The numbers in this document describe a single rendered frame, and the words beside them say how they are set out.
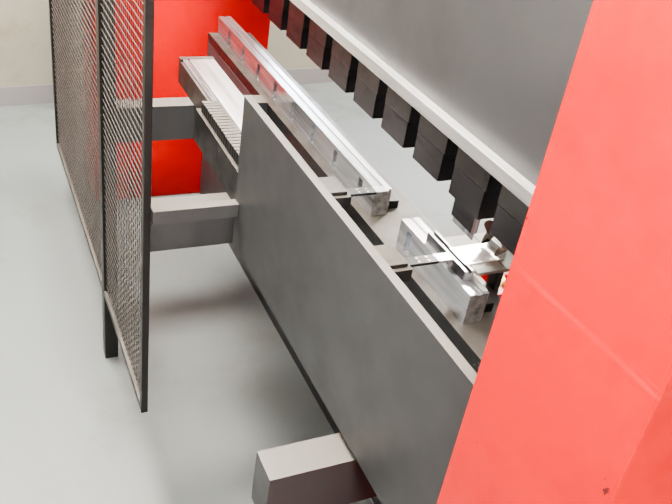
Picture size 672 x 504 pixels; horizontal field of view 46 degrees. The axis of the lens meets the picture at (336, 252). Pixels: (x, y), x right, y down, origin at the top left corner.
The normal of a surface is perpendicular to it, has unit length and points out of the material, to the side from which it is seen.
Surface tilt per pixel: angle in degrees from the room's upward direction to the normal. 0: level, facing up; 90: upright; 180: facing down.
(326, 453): 0
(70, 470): 0
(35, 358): 0
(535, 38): 90
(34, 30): 90
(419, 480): 90
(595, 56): 90
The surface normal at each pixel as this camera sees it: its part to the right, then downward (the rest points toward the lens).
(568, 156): -0.90, 0.11
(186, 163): 0.40, 0.54
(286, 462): 0.14, -0.83
